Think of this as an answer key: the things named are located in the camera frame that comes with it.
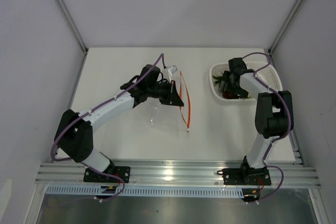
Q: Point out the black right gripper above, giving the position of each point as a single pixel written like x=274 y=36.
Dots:
x=240 y=92

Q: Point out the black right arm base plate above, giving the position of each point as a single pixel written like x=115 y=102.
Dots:
x=236 y=178

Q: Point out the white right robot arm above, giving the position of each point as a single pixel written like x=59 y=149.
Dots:
x=273 y=118

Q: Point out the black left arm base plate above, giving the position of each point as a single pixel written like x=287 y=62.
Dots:
x=113 y=175

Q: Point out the right back frame post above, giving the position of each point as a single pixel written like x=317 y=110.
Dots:
x=285 y=25

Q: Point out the left back frame post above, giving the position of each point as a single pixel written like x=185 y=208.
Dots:
x=71 y=24

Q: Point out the white slotted cable duct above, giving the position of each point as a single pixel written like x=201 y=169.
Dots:
x=148 y=191

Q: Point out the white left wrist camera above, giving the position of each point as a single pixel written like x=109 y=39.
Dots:
x=170 y=73

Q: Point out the dark red toy apple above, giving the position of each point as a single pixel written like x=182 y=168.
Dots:
x=227 y=95

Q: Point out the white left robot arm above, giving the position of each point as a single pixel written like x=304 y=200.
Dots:
x=76 y=129

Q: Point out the frame post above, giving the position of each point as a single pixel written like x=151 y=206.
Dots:
x=71 y=24
x=285 y=25

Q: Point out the toy pineapple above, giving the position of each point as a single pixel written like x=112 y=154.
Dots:
x=218 y=79

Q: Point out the clear zip bag orange zipper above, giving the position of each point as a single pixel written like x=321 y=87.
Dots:
x=170 y=117

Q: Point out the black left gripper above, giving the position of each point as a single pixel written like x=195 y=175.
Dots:
x=172 y=97

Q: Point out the aluminium frame rail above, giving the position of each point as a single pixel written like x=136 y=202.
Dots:
x=178 y=173

